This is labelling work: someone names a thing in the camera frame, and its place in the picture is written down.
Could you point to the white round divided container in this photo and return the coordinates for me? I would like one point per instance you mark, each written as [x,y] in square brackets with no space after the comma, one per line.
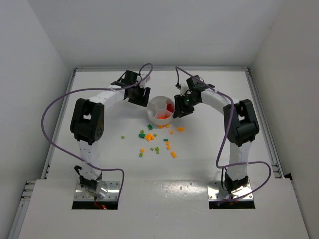
[156,107]

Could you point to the orange arch lego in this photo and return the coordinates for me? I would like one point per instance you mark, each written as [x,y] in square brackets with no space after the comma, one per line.
[181,129]

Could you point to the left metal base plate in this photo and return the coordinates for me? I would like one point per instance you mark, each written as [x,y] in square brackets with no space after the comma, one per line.
[106,191]

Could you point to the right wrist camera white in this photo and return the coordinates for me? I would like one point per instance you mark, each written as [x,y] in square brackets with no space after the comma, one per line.
[184,88]

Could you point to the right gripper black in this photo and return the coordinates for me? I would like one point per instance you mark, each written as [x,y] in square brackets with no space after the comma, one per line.
[183,105]

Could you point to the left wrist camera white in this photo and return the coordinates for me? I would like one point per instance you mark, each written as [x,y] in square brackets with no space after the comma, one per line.
[144,80]

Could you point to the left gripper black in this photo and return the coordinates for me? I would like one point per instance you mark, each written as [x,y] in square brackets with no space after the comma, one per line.
[137,94]

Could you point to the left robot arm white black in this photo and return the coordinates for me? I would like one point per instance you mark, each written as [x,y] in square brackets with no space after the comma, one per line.
[87,125]

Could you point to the yellow orange lego cluster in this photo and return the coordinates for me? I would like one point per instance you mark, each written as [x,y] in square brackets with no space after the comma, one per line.
[149,137]

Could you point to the red legos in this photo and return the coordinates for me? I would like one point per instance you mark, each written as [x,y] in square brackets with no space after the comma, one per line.
[170,107]

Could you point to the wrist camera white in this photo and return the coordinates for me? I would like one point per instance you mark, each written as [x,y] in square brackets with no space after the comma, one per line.
[184,88]
[144,80]

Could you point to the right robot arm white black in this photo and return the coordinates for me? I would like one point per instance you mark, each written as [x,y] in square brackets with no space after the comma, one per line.
[240,124]

